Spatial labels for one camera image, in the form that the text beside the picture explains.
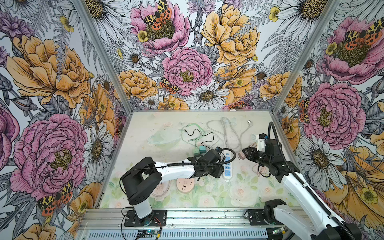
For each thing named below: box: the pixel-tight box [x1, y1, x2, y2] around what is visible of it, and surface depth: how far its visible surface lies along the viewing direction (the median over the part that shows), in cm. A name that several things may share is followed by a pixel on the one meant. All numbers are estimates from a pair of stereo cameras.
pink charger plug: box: [238, 151, 246, 160], surface depth 83 cm
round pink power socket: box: [176, 178, 195, 193], surface depth 84 cm
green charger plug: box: [193, 148, 200, 156], surface depth 99 cm
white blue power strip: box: [223, 150, 233, 179], surface depth 89 cm
